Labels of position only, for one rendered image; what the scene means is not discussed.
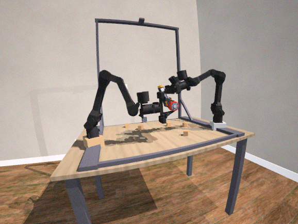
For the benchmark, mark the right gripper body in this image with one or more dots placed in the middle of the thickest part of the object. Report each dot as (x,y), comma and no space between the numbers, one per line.
(158,107)

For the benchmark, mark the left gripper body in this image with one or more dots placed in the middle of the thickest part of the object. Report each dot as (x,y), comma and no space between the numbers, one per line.
(176,88)

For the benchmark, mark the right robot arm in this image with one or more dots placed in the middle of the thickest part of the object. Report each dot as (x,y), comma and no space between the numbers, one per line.
(95,115)

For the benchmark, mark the grey metal overhead frame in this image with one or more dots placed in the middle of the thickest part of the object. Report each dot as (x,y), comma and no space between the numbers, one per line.
(180,101)

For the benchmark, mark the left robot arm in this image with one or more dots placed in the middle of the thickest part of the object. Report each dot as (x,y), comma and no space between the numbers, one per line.
(188,82)

